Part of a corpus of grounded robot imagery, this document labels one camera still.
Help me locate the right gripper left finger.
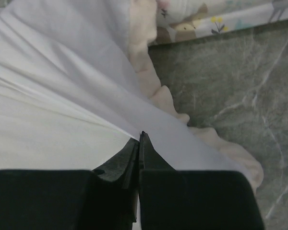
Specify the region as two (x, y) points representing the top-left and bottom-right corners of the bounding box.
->
(0, 139), (139, 230)

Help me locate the animal print pillow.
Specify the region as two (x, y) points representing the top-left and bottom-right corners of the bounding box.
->
(154, 0), (288, 45)

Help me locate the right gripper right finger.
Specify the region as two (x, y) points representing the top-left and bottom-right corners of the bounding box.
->
(139, 133), (264, 230)

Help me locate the grey pillowcase with cream ruffle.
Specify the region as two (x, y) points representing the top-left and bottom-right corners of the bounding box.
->
(0, 0), (264, 189)

